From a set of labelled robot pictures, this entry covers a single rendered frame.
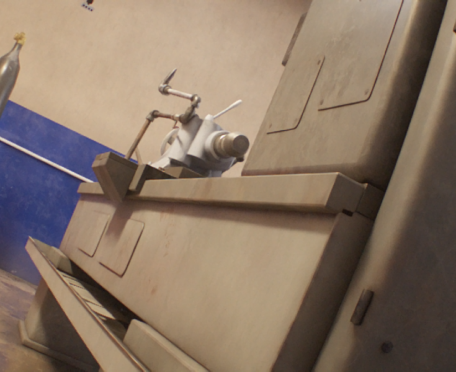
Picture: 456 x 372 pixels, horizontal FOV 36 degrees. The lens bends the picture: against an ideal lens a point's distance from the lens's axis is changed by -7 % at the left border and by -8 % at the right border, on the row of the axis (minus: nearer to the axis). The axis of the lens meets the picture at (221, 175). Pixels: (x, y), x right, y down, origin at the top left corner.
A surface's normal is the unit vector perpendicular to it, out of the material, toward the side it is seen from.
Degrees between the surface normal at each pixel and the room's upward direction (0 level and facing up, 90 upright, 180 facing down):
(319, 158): 90
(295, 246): 90
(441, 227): 90
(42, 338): 90
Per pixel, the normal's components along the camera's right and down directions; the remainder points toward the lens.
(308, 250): -0.87, -0.41
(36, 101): 0.31, -0.01
